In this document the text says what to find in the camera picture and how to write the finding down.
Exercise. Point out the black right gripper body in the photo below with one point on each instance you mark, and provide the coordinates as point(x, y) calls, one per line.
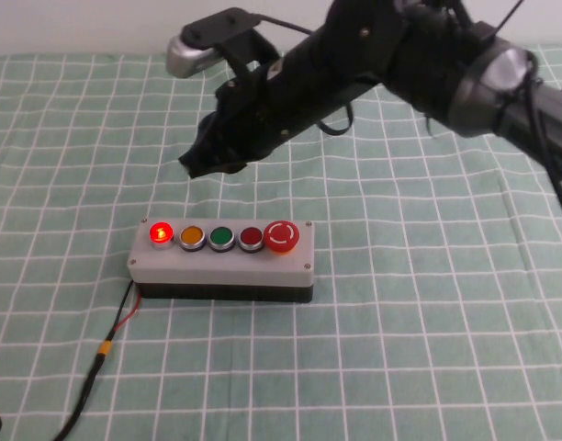
point(318, 78)

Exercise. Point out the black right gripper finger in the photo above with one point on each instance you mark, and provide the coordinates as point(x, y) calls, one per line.
point(244, 149)
point(212, 138)

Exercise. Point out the grey black push-button control box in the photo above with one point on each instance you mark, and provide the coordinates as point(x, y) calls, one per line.
point(216, 271)

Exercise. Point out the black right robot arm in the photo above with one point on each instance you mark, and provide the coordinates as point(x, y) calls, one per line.
point(446, 78)

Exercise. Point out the dark red push button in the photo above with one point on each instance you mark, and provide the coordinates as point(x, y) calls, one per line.
point(250, 237)

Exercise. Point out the green push button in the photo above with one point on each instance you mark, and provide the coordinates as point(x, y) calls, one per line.
point(221, 237)

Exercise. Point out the red emergency stop mushroom button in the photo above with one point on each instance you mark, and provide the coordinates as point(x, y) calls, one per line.
point(281, 235)

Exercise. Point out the yellow push button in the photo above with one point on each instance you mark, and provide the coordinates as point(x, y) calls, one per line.
point(192, 236)

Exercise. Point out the red indicator lamp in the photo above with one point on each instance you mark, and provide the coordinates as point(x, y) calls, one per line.
point(161, 234)

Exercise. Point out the green white checked tablecloth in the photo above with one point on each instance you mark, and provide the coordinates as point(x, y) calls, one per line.
point(400, 321)

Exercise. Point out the silver wrist camera black mount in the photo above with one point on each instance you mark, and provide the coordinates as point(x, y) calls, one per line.
point(189, 57)

